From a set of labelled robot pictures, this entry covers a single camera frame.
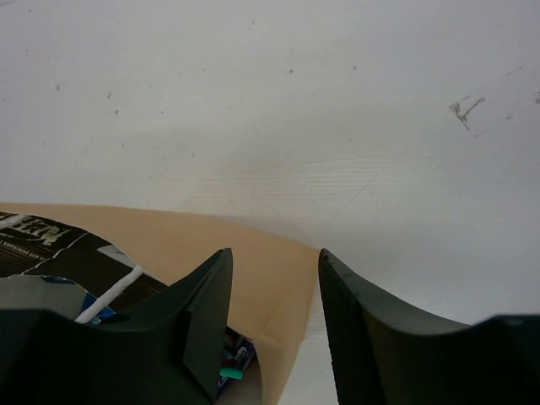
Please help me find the blue snack packet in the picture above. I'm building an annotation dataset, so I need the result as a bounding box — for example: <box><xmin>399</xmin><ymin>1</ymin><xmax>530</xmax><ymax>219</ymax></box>
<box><xmin>218</xmin><ymin>327</ymin><xmax>256</xmax><ymax>396</ymax></box>

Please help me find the blue white snack bar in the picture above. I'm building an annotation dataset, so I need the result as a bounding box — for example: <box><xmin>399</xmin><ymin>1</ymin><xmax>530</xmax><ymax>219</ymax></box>
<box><xmin>1</xmin><ymin>275</ymin><xmax>115</xmax><ymax>324</ymax></box>

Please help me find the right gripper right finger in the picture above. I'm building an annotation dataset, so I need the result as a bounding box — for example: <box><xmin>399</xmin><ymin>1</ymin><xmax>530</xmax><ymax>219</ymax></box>
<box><xmin>318</xmin><ymin>249</ymin><xmax>539</xmax><ymax>404</ymax></box>

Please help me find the black snack bag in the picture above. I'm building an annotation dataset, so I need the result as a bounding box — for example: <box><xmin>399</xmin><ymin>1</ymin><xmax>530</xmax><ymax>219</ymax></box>
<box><xmin>1</xmin><ymin>212</ymin><xmax>166</xmax><ymax>320</ymax></box>

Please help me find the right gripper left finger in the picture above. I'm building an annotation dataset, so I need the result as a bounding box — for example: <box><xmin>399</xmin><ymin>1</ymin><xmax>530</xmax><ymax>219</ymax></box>
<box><xmin>1</xmin><ymin>249</ymin><xmax>233</xmax><ymax>404</ymax></box>

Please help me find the brown paper bag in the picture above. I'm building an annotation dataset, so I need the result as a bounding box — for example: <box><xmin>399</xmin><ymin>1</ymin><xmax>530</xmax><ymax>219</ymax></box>
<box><xmin>1</xmin><ymin>202</ymin><xmax>318</xmax><ymax>404</ymax></box>

